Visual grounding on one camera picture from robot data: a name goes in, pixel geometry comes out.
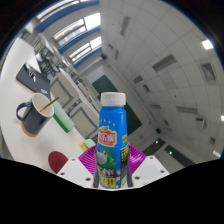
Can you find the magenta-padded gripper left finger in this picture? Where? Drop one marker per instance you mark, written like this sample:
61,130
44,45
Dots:
75,171

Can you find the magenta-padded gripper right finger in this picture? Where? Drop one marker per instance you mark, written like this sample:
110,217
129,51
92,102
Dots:
150,168

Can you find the blue drink bottle white cap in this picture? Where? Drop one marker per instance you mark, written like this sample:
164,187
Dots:
112,120

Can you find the flat round red coaster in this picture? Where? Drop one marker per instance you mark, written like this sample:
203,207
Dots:
57,162

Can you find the dark door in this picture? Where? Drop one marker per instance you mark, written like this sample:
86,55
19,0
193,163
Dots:
154,146

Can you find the round cork coaster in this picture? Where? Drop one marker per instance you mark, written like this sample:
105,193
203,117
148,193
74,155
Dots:
28,132

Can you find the dark blue mug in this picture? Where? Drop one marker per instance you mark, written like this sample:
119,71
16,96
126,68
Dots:
35,118

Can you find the golden spoon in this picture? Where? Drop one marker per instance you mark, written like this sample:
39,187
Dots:
50,104

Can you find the classroom desks and chairs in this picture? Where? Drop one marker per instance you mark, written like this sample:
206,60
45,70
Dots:
71,96

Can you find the black notebook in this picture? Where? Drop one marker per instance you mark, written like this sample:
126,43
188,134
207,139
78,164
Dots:
40,86

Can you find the bunch of keys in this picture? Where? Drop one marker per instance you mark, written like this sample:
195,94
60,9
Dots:
32,74

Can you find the blue curtain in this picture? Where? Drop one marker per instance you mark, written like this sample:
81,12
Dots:
78,40
66,11
87,56

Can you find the ceiling lights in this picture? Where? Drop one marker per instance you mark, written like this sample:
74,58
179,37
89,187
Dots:
207,44

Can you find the dark wall window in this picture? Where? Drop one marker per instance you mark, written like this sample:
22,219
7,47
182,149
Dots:
180,156

